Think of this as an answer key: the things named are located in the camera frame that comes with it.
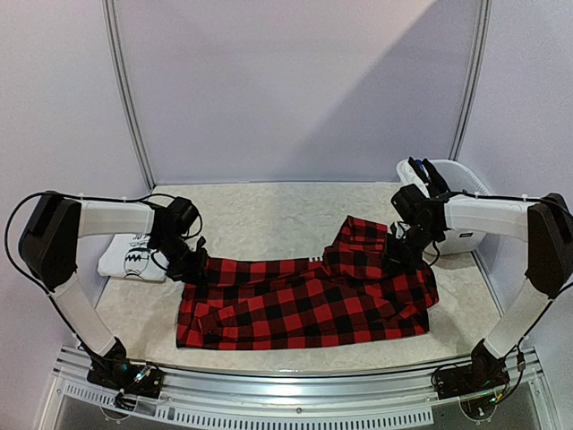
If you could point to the dark patterned clothes pile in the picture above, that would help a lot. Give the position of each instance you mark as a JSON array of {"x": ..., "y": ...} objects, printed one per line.
[{"x": 433, "y": 182}]

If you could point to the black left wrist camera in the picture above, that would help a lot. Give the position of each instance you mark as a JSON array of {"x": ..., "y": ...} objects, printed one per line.
[{"x": 185, "y": 214}]

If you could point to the aluminium frame post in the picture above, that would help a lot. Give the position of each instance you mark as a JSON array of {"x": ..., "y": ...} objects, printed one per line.
[
  {"x": 125, "y": 93},
  {"x": 473, "y": 75}
]

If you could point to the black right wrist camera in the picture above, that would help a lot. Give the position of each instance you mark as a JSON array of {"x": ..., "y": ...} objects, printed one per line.
[{"x": 408, "y": 201}]

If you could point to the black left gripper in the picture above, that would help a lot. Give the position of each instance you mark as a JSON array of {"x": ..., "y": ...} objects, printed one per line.
[{"x": 194, "y": 274}]

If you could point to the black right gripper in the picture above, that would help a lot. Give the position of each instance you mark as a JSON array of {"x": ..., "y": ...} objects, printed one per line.
[{"x": 404, "y": 247}]

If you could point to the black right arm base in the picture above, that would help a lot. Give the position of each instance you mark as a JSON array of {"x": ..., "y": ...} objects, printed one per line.
[{"x": 484, "y": 372}]

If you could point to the white and green t-shirt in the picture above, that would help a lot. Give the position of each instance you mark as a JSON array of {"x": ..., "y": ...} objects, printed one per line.
[{"x": 129, "y": 257}]

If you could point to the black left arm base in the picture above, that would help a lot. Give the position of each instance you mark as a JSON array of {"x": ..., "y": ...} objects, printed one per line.
[{"x": 115, "y": 371}]

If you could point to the red black plaid flannel shirt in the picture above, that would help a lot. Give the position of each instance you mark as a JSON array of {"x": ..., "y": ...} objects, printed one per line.
[{"x": 343, "y": 297}]

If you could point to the right aluminium frame post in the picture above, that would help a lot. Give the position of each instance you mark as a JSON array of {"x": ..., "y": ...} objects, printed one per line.
[{"x": 473, "y": 75}]

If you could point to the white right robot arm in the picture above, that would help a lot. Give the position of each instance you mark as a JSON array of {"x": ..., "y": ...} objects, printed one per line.
[{"x": 536, "y": 231}]

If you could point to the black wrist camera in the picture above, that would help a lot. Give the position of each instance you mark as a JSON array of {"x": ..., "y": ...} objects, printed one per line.
[
  {"x": 408, "y": 201},
  {"x": 185, "y": 214}
]

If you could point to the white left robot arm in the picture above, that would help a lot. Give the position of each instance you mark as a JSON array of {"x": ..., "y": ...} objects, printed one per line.
[{"x": 49, "y": 246}]

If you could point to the left aluminium frame post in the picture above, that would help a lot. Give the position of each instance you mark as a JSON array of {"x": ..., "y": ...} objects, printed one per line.
[{"x": 125, "y": 93}]

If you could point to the aluminium front rail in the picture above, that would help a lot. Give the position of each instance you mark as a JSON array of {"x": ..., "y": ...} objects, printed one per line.
[{"x": 402, "y": 398}]

